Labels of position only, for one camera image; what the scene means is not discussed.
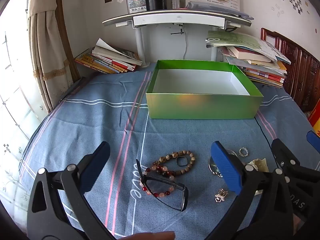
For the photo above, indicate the black eyeglasses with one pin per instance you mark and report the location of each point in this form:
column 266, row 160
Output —
column 165, row 180

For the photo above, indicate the cream crumpled wrapper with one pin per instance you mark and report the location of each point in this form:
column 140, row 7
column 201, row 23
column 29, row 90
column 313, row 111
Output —
column 258, row 165

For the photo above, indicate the blue striped bedsheet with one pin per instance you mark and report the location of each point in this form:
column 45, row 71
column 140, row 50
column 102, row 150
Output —
column 87, row 120

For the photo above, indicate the green cardboard box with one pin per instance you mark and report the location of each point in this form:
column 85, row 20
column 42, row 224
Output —
column 200, row 105

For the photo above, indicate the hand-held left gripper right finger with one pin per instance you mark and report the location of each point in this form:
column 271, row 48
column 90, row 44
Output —
column 226, row 170

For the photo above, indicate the beige curtain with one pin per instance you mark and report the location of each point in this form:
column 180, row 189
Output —
column 47, row 55

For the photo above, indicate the tall pile of mixed books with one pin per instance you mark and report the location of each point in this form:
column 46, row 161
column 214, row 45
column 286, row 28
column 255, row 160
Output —
column 250, row 55

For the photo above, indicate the person's left hand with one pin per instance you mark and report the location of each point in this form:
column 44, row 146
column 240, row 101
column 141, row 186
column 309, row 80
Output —
column 150, row 236

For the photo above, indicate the frosted window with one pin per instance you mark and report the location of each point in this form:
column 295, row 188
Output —
column 15, row 80

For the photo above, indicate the gold brooch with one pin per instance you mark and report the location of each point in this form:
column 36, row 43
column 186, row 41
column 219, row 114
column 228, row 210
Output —
column 221, row 195

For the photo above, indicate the white desk shelf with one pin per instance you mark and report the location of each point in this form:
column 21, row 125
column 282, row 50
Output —
column 175, row 17

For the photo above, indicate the red and yellow package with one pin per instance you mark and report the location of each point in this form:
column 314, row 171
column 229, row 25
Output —
column 316, row 121

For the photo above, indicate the silver bangle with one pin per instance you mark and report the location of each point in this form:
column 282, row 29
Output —
column 210, row 165

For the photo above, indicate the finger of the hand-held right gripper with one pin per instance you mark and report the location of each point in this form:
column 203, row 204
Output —
column 283, row 151
column 314, row 138

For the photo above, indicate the dark blue folder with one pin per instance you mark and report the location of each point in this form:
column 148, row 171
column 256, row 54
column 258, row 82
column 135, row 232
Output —
column 225, row 11

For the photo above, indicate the dark wooden headboard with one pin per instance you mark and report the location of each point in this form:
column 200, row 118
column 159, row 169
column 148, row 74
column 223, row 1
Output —
column 297, row 62

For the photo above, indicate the stack of thin colourful books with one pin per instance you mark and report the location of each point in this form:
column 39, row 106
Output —
column 110, row 61

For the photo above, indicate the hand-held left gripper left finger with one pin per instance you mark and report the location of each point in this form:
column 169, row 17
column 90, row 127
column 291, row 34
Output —
column 96, row 165

